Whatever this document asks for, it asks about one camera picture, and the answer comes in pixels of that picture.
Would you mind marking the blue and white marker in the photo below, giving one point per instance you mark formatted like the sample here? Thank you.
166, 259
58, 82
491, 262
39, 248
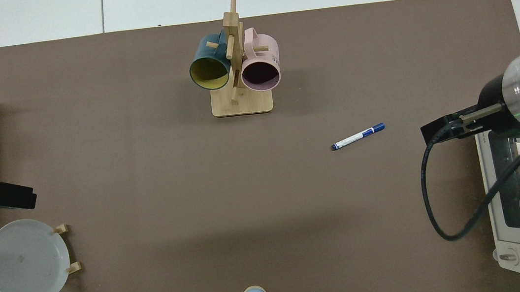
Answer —
358, 136

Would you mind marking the grey plate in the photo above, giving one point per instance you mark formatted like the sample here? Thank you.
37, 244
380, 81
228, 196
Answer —
26, 264

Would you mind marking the wooden plate rack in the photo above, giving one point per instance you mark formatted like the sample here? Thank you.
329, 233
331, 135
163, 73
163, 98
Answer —
74, 268

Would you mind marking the brown table cloth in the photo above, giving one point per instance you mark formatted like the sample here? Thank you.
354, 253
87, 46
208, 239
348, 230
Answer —
145, 180

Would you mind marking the pink mug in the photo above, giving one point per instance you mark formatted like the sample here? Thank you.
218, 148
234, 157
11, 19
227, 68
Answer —
268, 53

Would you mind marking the dark blue mug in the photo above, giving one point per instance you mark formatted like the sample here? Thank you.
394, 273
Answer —
204, 53

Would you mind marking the wooden cup stand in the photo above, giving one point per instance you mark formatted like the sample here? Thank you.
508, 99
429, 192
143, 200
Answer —
242, 106

